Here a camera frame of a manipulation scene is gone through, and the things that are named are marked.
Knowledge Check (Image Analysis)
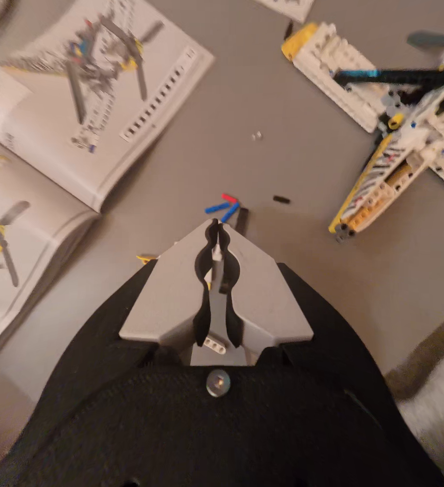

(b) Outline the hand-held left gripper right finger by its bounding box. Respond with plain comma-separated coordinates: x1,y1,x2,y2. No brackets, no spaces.
218,224,315,367

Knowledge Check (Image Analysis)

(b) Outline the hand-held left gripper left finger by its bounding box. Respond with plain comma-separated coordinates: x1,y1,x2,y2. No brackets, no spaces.
119,219,219,367

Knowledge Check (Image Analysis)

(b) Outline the white lego beam piece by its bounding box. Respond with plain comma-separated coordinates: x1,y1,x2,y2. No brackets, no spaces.
202,243,228,355

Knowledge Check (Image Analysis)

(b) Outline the white and yellow lego plane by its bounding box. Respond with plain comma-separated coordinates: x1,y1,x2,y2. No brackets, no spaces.
281,21,444,244

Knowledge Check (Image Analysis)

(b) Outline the open lego instruction booklet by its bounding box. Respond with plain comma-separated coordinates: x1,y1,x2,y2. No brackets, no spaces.
0,0,216,368

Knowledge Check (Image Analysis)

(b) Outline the white printed paper sheet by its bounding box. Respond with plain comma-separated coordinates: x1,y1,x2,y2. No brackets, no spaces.
252,0,316,23

